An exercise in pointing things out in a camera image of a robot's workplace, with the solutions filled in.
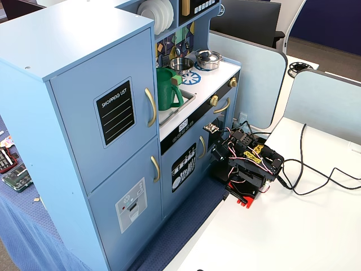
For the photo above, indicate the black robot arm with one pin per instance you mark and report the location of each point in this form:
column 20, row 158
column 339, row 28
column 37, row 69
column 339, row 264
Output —
column 253, row 169

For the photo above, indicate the blue wooden toy kitchen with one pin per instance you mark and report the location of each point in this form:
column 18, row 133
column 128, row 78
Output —
column 70, row 34

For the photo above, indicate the fridge door with shopping list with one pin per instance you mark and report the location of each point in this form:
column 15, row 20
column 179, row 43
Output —
column 79, row 127

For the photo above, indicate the white socket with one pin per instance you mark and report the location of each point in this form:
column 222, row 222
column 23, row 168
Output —
column 242, row 118

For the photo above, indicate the fridge door with dispenser print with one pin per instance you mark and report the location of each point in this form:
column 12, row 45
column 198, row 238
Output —
column 104, row 226

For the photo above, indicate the red black bit case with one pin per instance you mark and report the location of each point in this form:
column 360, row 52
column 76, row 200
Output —
column 5, row 161

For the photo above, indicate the blue cloth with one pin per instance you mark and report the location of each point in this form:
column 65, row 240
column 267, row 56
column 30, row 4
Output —
column 25, row 226

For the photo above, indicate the green plastic pitcher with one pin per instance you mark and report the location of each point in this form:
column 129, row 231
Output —
column 166, row 93

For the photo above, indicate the colourful small toy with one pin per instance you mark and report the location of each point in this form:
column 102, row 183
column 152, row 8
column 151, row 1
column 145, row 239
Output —
column 5, row 142

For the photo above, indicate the steel slotted spoon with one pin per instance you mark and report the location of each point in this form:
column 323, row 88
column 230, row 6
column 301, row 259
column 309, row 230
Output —
column 165, row 60

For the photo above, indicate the red table clamp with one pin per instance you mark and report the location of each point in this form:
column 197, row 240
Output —
column 248, row 201

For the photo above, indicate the small green block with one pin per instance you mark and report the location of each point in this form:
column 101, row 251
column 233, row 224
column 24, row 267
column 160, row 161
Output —
column 176, row 80

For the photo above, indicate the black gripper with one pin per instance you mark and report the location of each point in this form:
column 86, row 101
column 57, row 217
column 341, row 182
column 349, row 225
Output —
column 219, row 154

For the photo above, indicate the open steel pan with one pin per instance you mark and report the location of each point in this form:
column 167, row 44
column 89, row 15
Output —
column 182, row 64

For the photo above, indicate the small wrist camera board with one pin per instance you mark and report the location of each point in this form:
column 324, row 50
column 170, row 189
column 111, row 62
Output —
column 211, row 127

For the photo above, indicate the white curved frame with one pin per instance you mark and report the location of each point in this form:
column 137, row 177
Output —
column 293, row 22

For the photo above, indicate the black toy microwave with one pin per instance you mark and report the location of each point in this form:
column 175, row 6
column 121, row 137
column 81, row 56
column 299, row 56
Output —
column 203, row 12

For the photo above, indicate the black monitor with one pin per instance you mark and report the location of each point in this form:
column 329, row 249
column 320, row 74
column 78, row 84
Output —
column 242, row 19

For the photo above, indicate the grey toy sink basin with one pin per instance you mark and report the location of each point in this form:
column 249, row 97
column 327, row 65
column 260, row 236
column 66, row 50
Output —
column 186, row 97

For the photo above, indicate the dishwasher door with dish print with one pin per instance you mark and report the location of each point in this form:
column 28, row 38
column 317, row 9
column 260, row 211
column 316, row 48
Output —
column 169, row 203

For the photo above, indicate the white toy plate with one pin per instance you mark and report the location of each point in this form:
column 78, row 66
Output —
column 165, row 17
column 148, row 12
column 171, row 12

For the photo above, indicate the clear box with green parts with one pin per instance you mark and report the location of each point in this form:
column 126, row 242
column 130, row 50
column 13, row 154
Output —
column 18, row 179

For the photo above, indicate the steel ladle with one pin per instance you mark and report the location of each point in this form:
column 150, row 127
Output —
column 178, row 51

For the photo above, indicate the steel pot with lid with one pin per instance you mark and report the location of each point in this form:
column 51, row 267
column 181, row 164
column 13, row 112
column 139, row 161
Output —
column 208, row 57

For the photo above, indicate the navy partition panel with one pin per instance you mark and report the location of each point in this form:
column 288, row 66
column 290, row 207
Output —
column 330, row 19

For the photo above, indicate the oven door with window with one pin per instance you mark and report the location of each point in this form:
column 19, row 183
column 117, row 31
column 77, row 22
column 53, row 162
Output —
column 229, row 96

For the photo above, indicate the light blue divider panel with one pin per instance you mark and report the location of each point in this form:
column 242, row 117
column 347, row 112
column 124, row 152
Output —
column 324, row 107
column 253, row 84

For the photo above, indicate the gold stove knob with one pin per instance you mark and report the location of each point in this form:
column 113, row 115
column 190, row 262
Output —
column 233, row 82
column 214, row 100

